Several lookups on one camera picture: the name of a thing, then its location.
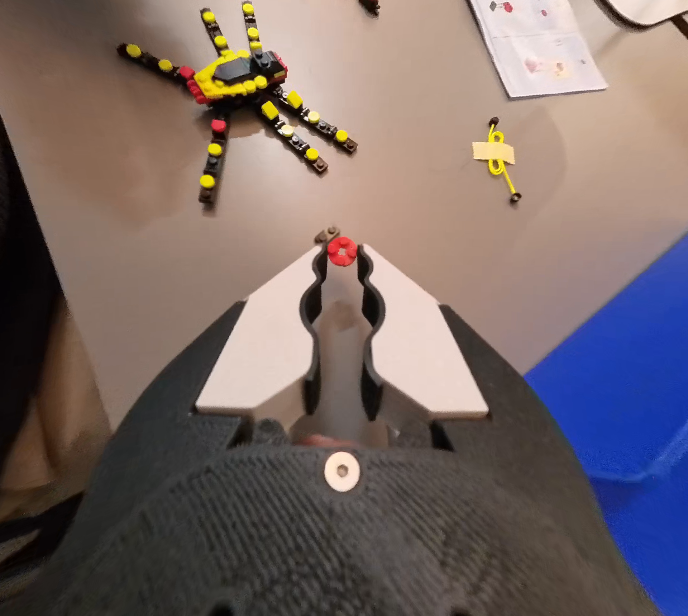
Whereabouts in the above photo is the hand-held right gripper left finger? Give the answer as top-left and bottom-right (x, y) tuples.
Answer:
(195, 245), (330, 436)

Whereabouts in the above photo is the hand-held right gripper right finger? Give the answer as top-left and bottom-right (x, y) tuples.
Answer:
(357, 244), (490, 436)

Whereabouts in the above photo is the red round lego plate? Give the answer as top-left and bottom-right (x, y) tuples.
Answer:
(327, 237), (358, 268)

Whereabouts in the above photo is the yellow black lego spider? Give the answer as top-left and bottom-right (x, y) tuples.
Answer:
(115, 0), (359, 208)

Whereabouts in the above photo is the tagged blue plastic bin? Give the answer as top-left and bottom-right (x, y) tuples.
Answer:
(524, 234), (688, 616)

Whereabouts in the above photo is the beige masking tape strip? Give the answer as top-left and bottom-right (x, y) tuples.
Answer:
(472, 142), (516, 165)

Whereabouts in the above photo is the white instruction booklet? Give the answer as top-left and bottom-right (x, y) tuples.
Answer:
(454, 0), (609, 100)

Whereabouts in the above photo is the yellow elastic cord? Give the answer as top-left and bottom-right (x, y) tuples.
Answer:
(486, 116), (523, 205)

